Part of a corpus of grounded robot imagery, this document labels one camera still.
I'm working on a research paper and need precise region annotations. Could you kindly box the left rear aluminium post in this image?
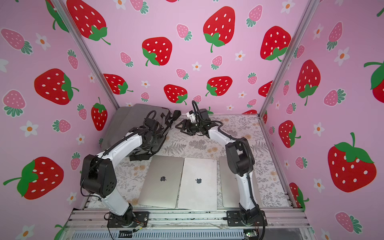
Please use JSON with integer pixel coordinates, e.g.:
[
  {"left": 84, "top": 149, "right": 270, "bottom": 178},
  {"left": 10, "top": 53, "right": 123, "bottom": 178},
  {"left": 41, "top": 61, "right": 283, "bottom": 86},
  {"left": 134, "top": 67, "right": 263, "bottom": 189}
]
[{"left": 52, "top": 0, "right": 120, "bottom": 110}]

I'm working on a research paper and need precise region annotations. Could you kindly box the grey laptop bag black strap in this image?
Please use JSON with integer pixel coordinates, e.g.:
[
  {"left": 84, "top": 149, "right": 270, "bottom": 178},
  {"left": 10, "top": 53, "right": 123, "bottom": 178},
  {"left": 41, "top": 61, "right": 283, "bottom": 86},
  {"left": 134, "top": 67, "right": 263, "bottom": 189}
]
[{"left": 100, "top": 106, "right": 182, "bottom": 161}]

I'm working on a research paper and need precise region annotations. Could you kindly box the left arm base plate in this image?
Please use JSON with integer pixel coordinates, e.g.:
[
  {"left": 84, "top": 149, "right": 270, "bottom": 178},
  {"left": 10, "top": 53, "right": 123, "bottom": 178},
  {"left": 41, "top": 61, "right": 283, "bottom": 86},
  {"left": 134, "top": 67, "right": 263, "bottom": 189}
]
[{"left": 104, "top": 212, "right": 150, "bottom": 228}]

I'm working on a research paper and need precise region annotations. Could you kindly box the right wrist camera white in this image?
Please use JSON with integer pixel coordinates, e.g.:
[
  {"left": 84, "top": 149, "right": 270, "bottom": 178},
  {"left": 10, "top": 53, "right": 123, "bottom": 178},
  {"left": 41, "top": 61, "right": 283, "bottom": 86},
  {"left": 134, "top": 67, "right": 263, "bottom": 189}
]
[{"left": 186, "top": 111, "right": 199, "bottom": 124}]

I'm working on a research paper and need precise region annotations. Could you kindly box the silver laptop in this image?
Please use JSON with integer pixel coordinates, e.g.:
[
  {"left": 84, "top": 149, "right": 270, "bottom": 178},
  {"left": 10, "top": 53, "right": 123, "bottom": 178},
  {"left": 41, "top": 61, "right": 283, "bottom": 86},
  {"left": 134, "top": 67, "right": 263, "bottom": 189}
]
[
  {"left": 218, "top": 155, "right": 264, "bottom": 208},
  {"left": 138, "top": 156, "right": 184, "bottom": 209},
  {"left": 178, "top": 158, "right": 217, "bottom": 212}
]

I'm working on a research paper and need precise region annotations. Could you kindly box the right rear aluminium post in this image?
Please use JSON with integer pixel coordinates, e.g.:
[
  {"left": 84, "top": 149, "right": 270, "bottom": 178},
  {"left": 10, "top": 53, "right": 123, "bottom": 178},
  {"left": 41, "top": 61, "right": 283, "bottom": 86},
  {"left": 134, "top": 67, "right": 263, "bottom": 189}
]
[{"left": 259, "top": 0, "right": 320, "bottom": 120}]

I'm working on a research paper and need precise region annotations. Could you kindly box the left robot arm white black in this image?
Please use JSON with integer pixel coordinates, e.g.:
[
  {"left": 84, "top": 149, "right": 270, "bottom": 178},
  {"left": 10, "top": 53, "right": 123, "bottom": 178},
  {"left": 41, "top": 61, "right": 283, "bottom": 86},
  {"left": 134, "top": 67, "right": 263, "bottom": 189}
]
[{"left": 80, "top": 108, "right": 174, "bottom": 227}]

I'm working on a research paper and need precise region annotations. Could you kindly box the aluminium post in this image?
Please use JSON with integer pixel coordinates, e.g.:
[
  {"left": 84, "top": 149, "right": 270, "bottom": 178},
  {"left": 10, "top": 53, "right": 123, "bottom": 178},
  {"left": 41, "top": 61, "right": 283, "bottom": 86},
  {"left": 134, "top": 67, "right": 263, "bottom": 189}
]
[
  {"left": 52, "top": 0, "right": 120, "bottom": 110},
  {"left": 259, "top": 0, "right": 320, "bottom": 120}
]

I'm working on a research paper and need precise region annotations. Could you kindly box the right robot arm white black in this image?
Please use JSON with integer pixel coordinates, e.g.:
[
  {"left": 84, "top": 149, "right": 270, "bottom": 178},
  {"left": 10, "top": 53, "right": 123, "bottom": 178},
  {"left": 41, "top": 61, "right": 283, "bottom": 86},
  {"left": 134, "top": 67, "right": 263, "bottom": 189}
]
[{"left": 176, "top": 101, "right": 267, "bottom": 227}]

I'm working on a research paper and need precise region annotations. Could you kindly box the aluminium frame rail front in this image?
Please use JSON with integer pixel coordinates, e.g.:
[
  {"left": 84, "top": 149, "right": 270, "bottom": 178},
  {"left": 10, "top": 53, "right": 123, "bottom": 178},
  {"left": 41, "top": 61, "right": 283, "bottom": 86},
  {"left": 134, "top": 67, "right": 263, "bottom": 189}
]
[{"left": 60, "top": 208, "right": 316, "bottom": 240}]

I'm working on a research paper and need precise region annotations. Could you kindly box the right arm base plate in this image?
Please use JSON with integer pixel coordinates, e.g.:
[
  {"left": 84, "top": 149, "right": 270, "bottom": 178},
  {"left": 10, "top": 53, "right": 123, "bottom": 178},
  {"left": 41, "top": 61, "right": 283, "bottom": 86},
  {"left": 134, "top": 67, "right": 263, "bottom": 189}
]
[{"left": 225, "top": 211, "right": 268, "bottom": 227}]

